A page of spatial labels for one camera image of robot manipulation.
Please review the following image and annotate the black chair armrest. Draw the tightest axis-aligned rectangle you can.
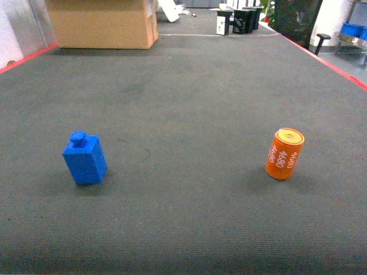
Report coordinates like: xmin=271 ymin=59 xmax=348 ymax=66
xmin=314 ymin=33 xmax=331 ymax=56

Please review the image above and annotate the white black small box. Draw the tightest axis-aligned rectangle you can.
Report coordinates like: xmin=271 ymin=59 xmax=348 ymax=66
xmin=216 ymin=10 xmax=232 ymax=36

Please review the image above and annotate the large cardboard box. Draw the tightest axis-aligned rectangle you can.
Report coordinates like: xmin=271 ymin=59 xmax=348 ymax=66
xmin=45 ymin=1 xmax=158 ymax=49

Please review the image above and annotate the black box on floor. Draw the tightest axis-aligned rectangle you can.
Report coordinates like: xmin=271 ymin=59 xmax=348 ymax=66
xmin=232 ymin=9 xmax=256 ymax=34

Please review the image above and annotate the dark green table mat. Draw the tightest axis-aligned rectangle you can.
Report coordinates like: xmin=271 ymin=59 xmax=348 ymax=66
xmin=1 ymin=30 xmax=366 ymax=274

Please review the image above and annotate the orange cylindrical cap 4680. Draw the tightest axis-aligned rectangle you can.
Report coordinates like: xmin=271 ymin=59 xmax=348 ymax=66
xmin=265 ymin=128 xmax=305 ymax=180

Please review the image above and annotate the blue block part with knob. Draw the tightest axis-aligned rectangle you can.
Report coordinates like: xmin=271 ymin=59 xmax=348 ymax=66
xmin=62 ymin=131 xmax=107 ymax=185

